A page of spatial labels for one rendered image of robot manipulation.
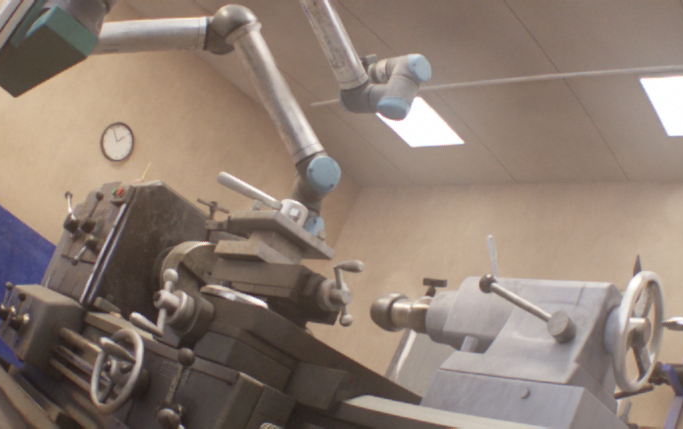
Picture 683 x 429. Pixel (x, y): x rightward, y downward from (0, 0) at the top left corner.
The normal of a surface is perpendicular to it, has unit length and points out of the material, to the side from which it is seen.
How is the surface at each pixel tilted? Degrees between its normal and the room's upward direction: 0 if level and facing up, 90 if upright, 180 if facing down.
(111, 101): 90
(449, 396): 90
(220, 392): 90
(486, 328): 94
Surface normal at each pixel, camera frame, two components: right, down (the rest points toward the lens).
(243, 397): 0.63, 0.00
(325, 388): -0.67, -0.51
